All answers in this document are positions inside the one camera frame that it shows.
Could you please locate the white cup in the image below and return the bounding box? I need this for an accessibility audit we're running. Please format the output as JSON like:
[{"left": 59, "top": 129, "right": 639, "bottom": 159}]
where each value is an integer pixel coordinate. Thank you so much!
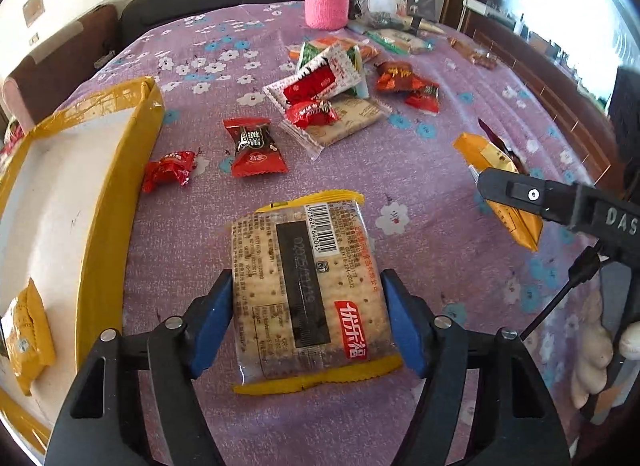
[{"left": 367, "top": 0, "right": 410, "bottom": 17}]

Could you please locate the yellow cardboard box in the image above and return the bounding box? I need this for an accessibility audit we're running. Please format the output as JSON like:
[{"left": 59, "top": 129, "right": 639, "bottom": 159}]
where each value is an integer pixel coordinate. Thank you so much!
[{"left": 0, "top": 76, "right": 166, "bottom": 457}]

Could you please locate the red candy packet dark label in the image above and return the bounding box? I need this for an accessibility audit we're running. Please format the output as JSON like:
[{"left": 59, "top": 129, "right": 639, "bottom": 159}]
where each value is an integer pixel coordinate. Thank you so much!
[{"left": 222, "top": 116, "right": 291, "bottom": 178}]

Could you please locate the green white snack packet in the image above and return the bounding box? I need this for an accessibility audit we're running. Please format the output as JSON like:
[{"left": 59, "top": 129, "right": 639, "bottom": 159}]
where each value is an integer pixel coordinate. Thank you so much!
[{"left": 297, "top": 40, "right": 372, "bottom": 97}]

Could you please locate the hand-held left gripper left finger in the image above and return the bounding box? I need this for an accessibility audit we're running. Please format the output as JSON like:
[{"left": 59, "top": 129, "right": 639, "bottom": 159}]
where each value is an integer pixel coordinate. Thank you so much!
[{"left": 44, "top": 268, "right": 236, "bottom": 466}]

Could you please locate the brown chair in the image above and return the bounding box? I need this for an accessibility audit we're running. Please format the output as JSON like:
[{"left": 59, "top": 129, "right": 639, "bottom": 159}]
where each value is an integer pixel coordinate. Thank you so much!
[{"left": 2, "top": 4, "right": 122, "bottom": 124}]

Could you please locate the dark red snack packet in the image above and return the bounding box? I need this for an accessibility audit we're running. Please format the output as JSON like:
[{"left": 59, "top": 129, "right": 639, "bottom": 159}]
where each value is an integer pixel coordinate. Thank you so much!
[{"left": 477, "top": 118, "right": 527, "bottom": 175}]

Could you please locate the white red snack packet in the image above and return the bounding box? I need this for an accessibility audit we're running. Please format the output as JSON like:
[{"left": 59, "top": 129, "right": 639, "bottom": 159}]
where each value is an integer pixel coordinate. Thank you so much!
[{"left": 263, "top": 43, "right": 362, "bottom": 112}]

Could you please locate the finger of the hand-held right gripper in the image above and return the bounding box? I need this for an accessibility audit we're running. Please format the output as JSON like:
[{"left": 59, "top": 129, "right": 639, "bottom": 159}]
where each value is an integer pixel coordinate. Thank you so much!
[{"left": 476, "top": 167, "right": 597, "bottom": 235}]

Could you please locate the black gold tube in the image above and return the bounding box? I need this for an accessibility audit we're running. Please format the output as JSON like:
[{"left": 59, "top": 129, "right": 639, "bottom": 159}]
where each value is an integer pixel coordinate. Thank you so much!
[{"left": 399, "top": 13, "right": 447, "bottom": 37}]

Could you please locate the black cable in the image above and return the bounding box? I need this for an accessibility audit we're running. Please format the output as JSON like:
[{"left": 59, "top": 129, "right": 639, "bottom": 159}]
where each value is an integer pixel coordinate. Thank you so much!
[{"left": 520, "top": 241, "right": 608, "bottom": 341}]

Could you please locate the yellow-orange snack packet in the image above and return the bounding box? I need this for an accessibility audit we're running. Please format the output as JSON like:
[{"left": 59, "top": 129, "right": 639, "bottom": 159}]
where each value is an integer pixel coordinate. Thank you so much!
[{"left": 453, "top": 133, "right": 544, "bottom": 253}]

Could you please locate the small red snack packet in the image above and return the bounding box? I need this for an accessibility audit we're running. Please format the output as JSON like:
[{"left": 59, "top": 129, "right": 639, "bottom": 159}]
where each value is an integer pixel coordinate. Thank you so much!
[{"left": 403, "top": 76, "right": 441, "bottom": 114}]

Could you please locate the yellow snack packet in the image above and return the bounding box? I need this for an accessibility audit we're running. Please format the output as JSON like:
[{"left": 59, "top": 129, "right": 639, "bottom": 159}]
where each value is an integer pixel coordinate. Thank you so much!
[{"left": 0, "top": 277, "right": 57, "bottom": 397}]

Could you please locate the person's right hand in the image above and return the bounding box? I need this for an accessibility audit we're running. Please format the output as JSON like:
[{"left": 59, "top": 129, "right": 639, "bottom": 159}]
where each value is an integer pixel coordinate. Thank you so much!
[{"left": 571, "top": 290, "right": 640, "bottom": 409}]

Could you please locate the small wall plaque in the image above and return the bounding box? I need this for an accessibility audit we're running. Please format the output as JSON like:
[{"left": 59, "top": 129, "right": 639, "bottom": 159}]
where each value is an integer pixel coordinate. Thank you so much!
[{"left": 22, "top": 0, "right": 45, "bottom": 27}]

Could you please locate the yellow-edged cracker packet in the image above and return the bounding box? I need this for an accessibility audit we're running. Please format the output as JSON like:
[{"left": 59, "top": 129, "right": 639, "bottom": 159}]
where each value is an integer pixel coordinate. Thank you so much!
[{"left": 229, "top": 190, "right": 403, "bottom": 395}]

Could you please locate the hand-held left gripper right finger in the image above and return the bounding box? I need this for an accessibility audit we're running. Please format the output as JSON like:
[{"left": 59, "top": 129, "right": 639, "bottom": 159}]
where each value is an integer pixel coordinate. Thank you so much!
[{"left": 381, "top": 268, "right": 572, "bottom": 466}]

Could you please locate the small crumpled red candy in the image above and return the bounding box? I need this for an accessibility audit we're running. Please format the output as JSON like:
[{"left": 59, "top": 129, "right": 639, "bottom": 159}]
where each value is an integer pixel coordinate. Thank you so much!
[{"left": 141, "top": 150, "right": 197, "bottom": 195}]

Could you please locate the brown snack pack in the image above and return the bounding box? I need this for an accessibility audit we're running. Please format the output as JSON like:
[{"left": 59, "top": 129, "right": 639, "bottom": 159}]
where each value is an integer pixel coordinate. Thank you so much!
[{"left": 449, "top": 38, "right": 499, "bottom": 70}]

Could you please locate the purple floral cloth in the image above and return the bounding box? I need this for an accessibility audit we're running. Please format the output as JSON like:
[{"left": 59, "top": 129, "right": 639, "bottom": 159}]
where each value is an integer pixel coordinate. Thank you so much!
[{"left": 50, "top": 0, "right": 623, "bottom": 466}]

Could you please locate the red orange snack packet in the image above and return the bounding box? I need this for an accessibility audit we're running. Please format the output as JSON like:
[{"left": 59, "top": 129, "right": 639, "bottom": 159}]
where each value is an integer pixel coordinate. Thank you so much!
[{"left": 375, "top": 61, "right": 417, "bottom": 94}]

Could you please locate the pale green wrapped packet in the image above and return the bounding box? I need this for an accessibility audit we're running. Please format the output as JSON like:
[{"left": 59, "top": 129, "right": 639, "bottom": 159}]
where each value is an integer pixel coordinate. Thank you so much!
[{"left": 364, "top": 28, "right": 435, "bottom": 55}]

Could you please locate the red patterned cloth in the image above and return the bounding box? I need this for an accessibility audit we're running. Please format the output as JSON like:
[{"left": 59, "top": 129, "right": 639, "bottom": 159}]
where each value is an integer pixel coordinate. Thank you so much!
[{"left": 1, "top": 120, "right": 25, "bottom": 154}]

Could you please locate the shiny red candy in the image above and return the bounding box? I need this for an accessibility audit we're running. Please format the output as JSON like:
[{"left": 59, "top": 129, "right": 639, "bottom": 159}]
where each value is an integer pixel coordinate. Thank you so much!
[{"left": 285, "top": 98, "right": 342, "bottom": 129}]

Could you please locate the dark wooden furniture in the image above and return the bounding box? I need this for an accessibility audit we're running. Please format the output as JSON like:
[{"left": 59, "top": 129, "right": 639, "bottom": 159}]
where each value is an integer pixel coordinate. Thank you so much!
[{"left": 452, "top": 0, "right": 640, "bottom": 181}]

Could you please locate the clear cracker packet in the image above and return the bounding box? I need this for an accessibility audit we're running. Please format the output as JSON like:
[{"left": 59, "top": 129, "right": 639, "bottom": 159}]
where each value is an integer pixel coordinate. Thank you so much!
[{"left": 279, "top": 94, "right": 394, "bottom": 161}]

